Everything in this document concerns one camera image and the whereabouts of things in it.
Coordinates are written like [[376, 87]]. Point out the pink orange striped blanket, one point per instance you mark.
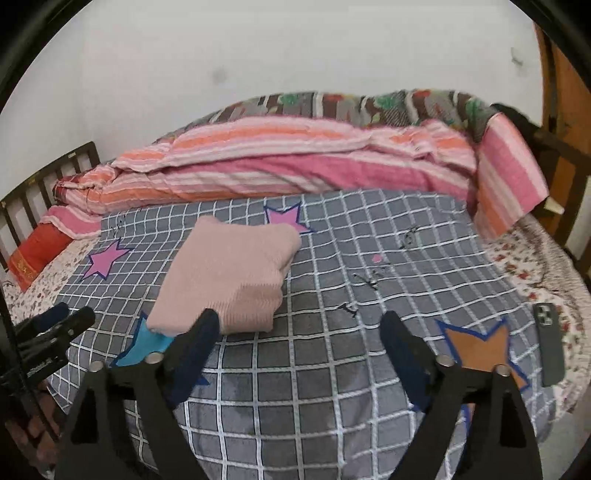
[[277, 175]]

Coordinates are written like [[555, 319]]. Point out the grey checked star blanket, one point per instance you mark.
[[323, 369]]

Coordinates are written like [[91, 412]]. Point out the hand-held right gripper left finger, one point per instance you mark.
[[194, 369]]

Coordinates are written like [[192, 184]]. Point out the grey smartphone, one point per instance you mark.
[[549, 346]]

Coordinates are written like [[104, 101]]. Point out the dark wooden footboard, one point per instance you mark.
[[565, 194]]

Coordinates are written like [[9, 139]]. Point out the orange wooden board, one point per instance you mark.
[[568, 83]]

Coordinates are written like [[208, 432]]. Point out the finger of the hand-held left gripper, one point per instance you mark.
[[51, 316], [74, 323]]

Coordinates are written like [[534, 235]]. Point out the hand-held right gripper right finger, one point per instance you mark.
[[406, 364]]

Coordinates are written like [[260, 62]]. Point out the dark wooden headboard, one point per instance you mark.
[[46, 168]]

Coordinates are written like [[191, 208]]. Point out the pink knit sweater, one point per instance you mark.
[[231, 267]]

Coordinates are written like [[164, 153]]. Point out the red pillow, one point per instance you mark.
[[37, 254]]

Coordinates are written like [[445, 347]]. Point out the multicolour patterned blanket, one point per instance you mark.
[[346, 104]]

